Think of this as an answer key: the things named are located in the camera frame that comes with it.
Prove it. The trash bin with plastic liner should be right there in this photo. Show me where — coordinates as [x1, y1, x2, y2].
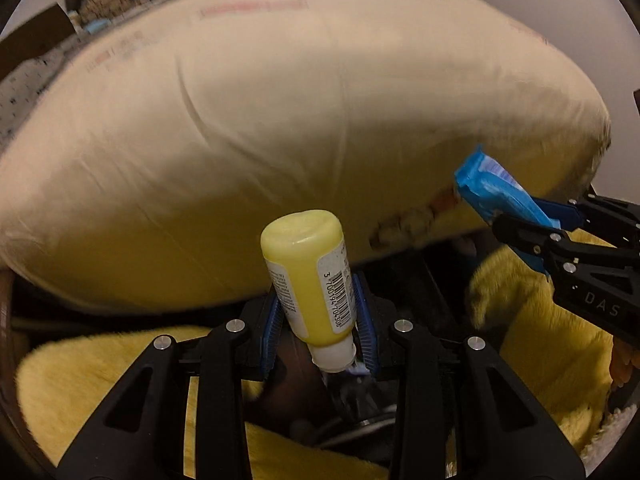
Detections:
[245, 345, 401, 461]

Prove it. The blue plastic packet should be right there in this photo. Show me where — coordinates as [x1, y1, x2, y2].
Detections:
[454, 144, 563, 233]

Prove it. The yellow bottle with white cap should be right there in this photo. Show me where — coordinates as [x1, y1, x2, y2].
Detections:
[260, 210, 359, 373]

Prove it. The dark wooden headboard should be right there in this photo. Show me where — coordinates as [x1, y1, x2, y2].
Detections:
[0, 4, 73, 86]

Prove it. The cream cartoon printed blanket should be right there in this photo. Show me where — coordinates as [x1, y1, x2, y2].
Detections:
[0, 0, 613, 316]

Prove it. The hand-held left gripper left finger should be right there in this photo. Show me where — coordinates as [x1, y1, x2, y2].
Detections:
[55, 287, 281, 480]

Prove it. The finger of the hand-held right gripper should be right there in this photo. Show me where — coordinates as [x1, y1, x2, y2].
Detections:
[530, 192, 640, 248]
[491, 214, 640, 287]

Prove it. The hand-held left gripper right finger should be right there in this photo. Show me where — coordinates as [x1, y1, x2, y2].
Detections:
[352, 272, 586, 480]

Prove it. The person's right yellow fleece leg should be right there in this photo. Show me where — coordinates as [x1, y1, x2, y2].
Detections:
[467, 230, 618, 468]

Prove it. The grey patterned duvet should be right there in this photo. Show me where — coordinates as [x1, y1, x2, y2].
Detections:
[0, 35, 78, 146]

